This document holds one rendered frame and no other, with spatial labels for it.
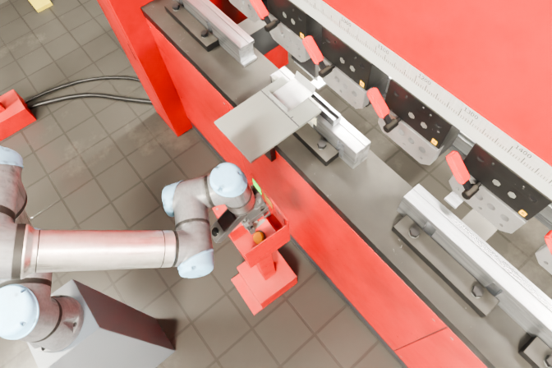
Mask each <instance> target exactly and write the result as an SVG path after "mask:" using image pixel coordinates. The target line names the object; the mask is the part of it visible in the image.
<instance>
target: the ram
mask: <svg viewBox="0 0 552 368"><path fill-rule="evenodd" d="M290 1H291V2H293V3H294V4H295V5H297V6H298V7H299V8H301V9H302V10H303V11H304V12H305V13H307V14H308V15H309V16H311V17H312V18H314V19H315V20H316V21H318V22H319V23H320V24H321V25H322V26H324V27H325V28H326V29H328V30H329V31H331V32H332V33H333V34H335V35H336V36H337V37H339V38H340V39H341V40H342V41H343V42H345V43H346V44H348V45H349V46H350V47H352V48H353V49H354V50H356V51H357V52H358V53H359V54H360V55H362V56H363V57H364V58H366V59H367V60H369V61H370V62H371V63H373V64H374V65H375V66H377V67H378V68H379V69H380V70H381V71H383V72H384V73H385V74H387V75H388V76H390V77H391V78H392V79H394V80H395V81H397V82H398V83H399V84H400V85H401V86H402V87H404V88H405V89H406V90H408V91H409V92H411V93H412V94H414V95H415V96H416V97H417V98H418V99H419V100H421V101H422V102H423V103H425V104H426V105H428V106H429V107H430V108H432V109H433V110H435V111H436V112H437V113H438V114H439V115H440V116H442V117H443V118H445V119H446V120H447V121H449V122H450V123H452V124H453V125H454V126H455V127H456V128H457V129H459V130H460V131H462V132H463V133H464V134H466V135H467V136H469V137H470V138H471V139H472V140H474V141H475V142H476V143H477V144H478V145H480V146H481V147H483V148H484V149H485V150H487V151H488V152H489V153H491V154H492V155H494V156H495V157H496V158H497V159H498V160H500V161H501V162H502V163H504V164H505V165H506V166H508V167H509V168H511V169H512V170H513V171H514V172H515V173H517V174H518V175H519V176H520V177H522V178H523V179H525V180H526V181H527V182H529V183H530V184H532V185H533V186H534V187H535V188H536V189H537V190H539V191H540V192H542V193H543V194H544V195H546V196H547V197H549V198H550V199H551V200H552V186H551V185H550V184H549V183H548V182H546V181H545V180H544V179H542V178H541V177H539V176H538V175H537V174H535V173H534V172H533V171H532V170H530V169H529V168H527V167H526V166H525V165H523V164H522V163H520V162H519V161H518V160H516V159H515V158H514V157H513V156H512V155H510V154H509V153H507V152H506V151H505V150H503V149H502V148H500V147H499V146H498V145H496V144H495V143H494V142H493V141H492V140H490V139H489V138H487V137H486V136H484V135H483V134H481V133H480V132H479V131H478V130H477V129H475V128H474V127H473V126H471V125H470V124H468V123H467V122H465V121H464V120H463V119H461V118H460V117H459V116H458V115H457V114H455V113H454V112H452V111H451V110H450V109H448V108H447V107H445V106H444V105H443V104H442V103H441V102H439V101H438V100H437V99H435V98H434V97H432V96H431V95H429V94H428V93H426V92H425V91H424V90H423V89H422V88H420V87H419V86H418V85H416V84H415V83H413V82H412V81H411V80H409V79H408V78H406V77H405V76H404V75H403V74H402V73H400V72H399V71H397V70H396V69H395V68H393V67H392V66H390V65H389V64H388V63H387V62H386V61H384V60H383V59H382V58H380V57H378V56H377V55H376V54H374V53H373V52H371V51H370V50H369V49H368V48H367V47H365V46H364V45H363V44H361V43H360V42H358V41H357V40H356V39H354V38H353V37H352V36H351V35H349V34H348V33H347V32H345V31H344V30H342V29H341V28H340V27H338V26H337V25H335V24H334V23H333V22H332V21H331V20H329V19H328V18H327V17H325V16H323V15H322V14H321V13H319V12H318V11H316V10H315V9H314V8H313V7H312V6H310V5H309V4H308V3H306V2H305V1H303V0H290ZM320 1H322V2H324V3H325V4H326V5H328V6H329V7H331V8H332V9H334V10H335V11H336V12H337V13H339V14H340V15H341V16H343V17H344V18H346V19H347V20H349V21H350V22H351V23H353V25H355V26H357V27H358V28H359V29H361V30H362V31H364V32H365V33H367V34H368V35H369V36H370V37H371V38H373V39H375V40H376V41H377V42H379V43H380V44H382V45H383V46H385V47H386V48H387V49H388V50H389V51H391V52H392V53H394V54H395V55H397V56H398V57H399V58H401V59H402V60H403V61H404V62H406V63H407V64H409V65H410V66H412V67H413V68H415V69H416V70H418V71H419V72H420V73H421V74H422V75H424V76H426V77H427V78H428V79H430V80H431V81H433V82H434V83H435V84H437V85H438V86H439V87H440V88H442V89H443V90H445V91H446V92H448V93H449V94H451V95H452V96H453V97H454V98H455V99H457V100H458V101H460V102H461V103H463V104H464V105H466V106H467V107H468V108H470V109H471V110H472V111H473V112H475V113H476V114H478V115H479V116H481V117H482V118H484V119H485V120H486V121H487V122H489V123H490V124H491V125H493V126H494V127H496V128H497V129H499V130H500V131H502V132H503V133H504V134H505V135H506V136H508V137H509V138H511V139H512V140H514V141H515V142H517V143H518V144H519V145H520V146H522V147H523V148H524V149H526V150H527V151H529V152H530V153H532V154H533V155H535V156H536V157H537V158H538V159H540V160H541V161H542V162H544V163H545V164H547V165H548V166H550V167H551V168H552V0H320Z"/></svg>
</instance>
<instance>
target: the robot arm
mask: <svg viewBox="0 0 552 368"><path fill-rule="evenodd" d="M23 168H24V166H23V159H22V157H21V156H20V155H19V154H18V153H17V152H16V151H14V150H12V149H9V148H6V147H2V146H0V337H2V338H5V339H11V340H21V341H26V342H28V343H29V344H30V345H31V346H32V347H33V348H34V349H36V350H38V351H41V352H58V351H61V350H62V349H64V348H66V347H68V346H69V345H70V344H71V343H72V342H73V341H74V340H75V339H76V337H77V336H78V334H79V333H80V331H81V328H82V325H83V321H84V312H83V309H82V307H81V304H80V303H79V302H78V301H77V300H76V299H74V298H72V297H69V296H66V295H56V296H51V286H52V276H53V272H67V271H86V270H106V269H145V268H165V267H177V269H178V270H179V274H180V275H181V276H182V277H183V278H199V277H202V276H205V275H206V274H209V273H210V272H211V271H212V270H213V269H214V249H213V245H212V238H213V239H214V242H215V243H221V242H222V241H223V240H224V239H225V238H226V237H227V236H228V235H229V234H230V233H231V232H232V231H233V229H234V228H235V227H236V226H237V225H238V224H239V223H241V224H242V225H243V227H244V228H245V229H246V230H248V231H249V233H250V234H251V235H252V234H254V233H255V230H256V229H257V228H258V227H259V226H260V225H261V224H262V223H263V222H264V221H265V218H267V217H268V216H269V215H271V213H270V211H269V207H268V206H267V205H266V202H264V200H263V198H262V195H261V194H260V193H259V192H258V191H257V189H256V188H255V186H254V185H252V186H250V185H249V183H248V181H247V178H246V175H245V173H244V172H243V171H242V170H241V169H240V168H239V167H238V166H237V165H236V164H234V163H221V164H219V165H218V166H217V167H216V168H214V169H213V171H212V172H211V174H208V175H206V176H203V177H197V178H193V179H190V180H186V181H179V182H176V183H173V184H171V185H168V186H166V187H164V189H163V192H162V202H163V207H164V210H165V212H166V213H167V215H168V216H170V217H175V228H176V231H144V230H43V229H39V228H34V227H33V225H32V223H31V221H30V219H29V217H28V214H27V213H26V211H25V207H26V204H27V194H26V191H25V188H24V186H23V183H22V181H21V172H22V169H23ZM218 205H226V207H227V209H226V210H225V211H224V213H223V214H222V215H221V216H220V217H219V218H218V219H217V220H216V221H215V222H214V224H213V225H212V226H211V227H210V225H209V211H208V209H209V208H213V207H216V206H218ZM268 212H269V213H268ZM267 213H268V214H267ZM265 214H266V215H265ZM261 217H264V218H263V219H261V220H260V221H258V219H260V218H261ZM211 237H212V238H211Z"/></svg>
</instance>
